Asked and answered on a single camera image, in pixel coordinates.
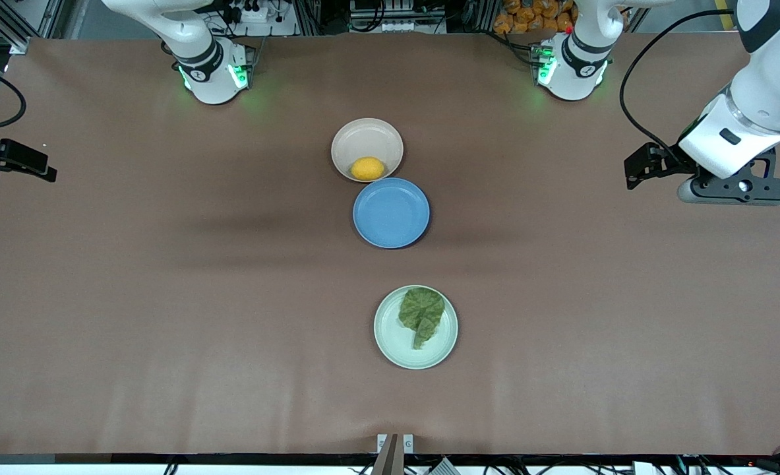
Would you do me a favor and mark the green lettuce leaf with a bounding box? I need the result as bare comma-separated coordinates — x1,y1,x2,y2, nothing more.
398,287,445,350

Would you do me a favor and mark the yellow lemon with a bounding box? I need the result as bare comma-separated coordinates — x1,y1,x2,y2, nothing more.
351,156,386,181

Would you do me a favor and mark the bag of oranges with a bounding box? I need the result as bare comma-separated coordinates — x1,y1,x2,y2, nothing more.
494,0,576,35

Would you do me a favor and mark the brown table cover sheet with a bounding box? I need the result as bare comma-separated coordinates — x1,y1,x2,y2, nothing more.
0,33,780,457

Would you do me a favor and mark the blue round plate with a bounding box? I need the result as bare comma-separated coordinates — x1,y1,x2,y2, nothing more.
353,177,431,249

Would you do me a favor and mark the white power strip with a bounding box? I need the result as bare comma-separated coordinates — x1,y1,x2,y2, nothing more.
227,0,286,24

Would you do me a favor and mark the beige round plate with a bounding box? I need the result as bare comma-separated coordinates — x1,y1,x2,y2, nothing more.
331,118,405,183

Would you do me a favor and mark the pale green round plate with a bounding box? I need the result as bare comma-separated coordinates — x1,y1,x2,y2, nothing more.
374,285,459,370

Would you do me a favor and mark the aluminium frame profile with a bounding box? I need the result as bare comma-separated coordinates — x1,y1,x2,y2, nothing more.
0,0,34,55

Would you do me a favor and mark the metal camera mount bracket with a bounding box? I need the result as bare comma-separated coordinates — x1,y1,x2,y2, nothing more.
376,433,414,475

